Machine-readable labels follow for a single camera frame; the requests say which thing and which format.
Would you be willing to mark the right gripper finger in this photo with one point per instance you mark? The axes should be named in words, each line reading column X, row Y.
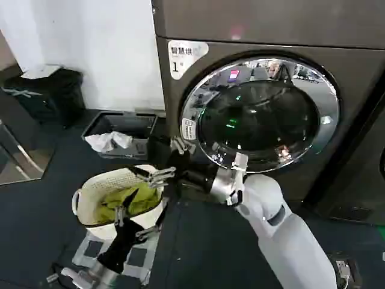
column 161, row 177
column 182, row 146

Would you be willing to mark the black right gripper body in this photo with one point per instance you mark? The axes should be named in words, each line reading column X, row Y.
column 192, row 180

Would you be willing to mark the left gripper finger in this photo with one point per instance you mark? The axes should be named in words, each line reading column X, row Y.
column 162, row 213
column 130, row 203

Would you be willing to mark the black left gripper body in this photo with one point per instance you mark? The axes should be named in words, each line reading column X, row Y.
column 118, row 247

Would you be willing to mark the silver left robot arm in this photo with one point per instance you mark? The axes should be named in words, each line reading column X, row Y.
column 99, row 275

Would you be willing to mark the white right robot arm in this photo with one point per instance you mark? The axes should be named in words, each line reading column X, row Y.
column 285, row 234

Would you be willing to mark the green garment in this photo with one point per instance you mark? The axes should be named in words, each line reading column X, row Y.
column 144, row 198

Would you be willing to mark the grey marker floor mat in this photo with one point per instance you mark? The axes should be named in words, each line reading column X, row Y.
column 90, row 250

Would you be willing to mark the white laundry basket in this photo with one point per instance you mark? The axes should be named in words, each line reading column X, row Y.
column 99, row 186

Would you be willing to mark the black plastic tray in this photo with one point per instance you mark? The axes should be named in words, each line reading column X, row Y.
column 120, row 122

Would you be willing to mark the white crumpled cloth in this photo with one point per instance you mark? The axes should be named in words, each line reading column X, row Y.
column 99, row 141

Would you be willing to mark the round glass dryer door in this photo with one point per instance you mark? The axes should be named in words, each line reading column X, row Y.
column 264, row 114

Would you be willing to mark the glass floor panel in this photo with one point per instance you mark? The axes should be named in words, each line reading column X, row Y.
column 18, row 150

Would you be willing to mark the black trash bin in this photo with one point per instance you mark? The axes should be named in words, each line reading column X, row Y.
column 60, row 96

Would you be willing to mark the grey dryer with label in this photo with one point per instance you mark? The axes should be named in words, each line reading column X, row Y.
column 240, row 27

